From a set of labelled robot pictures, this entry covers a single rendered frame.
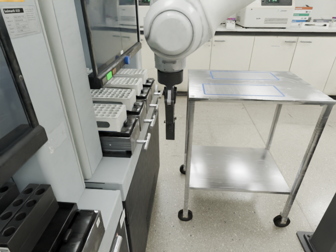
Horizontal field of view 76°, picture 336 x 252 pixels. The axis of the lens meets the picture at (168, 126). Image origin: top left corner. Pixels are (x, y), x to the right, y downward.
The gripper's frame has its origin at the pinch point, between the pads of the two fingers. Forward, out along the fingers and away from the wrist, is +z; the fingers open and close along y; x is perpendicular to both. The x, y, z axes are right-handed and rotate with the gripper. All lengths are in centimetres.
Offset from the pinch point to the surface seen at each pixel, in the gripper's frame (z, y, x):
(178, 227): 80, -21, 3
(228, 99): -1.1, -24.5, 23.1
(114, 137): -0.5, 6.5, -17.0
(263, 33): -3, -233, 100
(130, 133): -0.9, 4.3, -12.4
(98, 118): -6.1, 5.0, -21.6
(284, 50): 16, -229, 128
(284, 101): -1, -25, 46
